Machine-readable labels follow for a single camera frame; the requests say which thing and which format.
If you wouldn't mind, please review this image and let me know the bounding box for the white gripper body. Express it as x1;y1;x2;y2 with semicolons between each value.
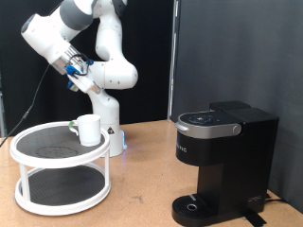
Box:
69;71;102;96

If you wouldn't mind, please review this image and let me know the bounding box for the black Keurig coffee machine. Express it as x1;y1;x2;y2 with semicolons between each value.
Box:
170;99;280;227

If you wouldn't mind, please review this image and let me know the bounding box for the white mug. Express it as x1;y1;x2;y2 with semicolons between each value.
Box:
68;113;102;148

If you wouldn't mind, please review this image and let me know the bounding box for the black backdrop curtain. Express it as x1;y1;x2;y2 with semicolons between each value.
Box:
0;0;174;137

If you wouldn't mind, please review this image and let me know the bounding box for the white two-tier turntable stand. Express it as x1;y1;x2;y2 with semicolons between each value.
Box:
9;120;113;217

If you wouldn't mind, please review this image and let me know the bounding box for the black tape strip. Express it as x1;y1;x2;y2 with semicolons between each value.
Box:
241;207;268;227

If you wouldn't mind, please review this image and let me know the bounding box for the wrist camera on blue mount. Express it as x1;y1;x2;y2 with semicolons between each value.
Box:
66;79;80;93

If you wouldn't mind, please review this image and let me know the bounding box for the blue cable clip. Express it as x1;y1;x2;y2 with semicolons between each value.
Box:
65;64;81;79

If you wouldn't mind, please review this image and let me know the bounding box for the black robot camera cable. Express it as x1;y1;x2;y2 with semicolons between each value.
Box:
0;52;93;149

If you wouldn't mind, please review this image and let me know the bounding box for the grey metal post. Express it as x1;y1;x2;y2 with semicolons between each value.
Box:
0;74;7;138

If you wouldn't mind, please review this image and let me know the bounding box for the black Keurig power cable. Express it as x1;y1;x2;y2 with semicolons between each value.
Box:
264;192;290;204

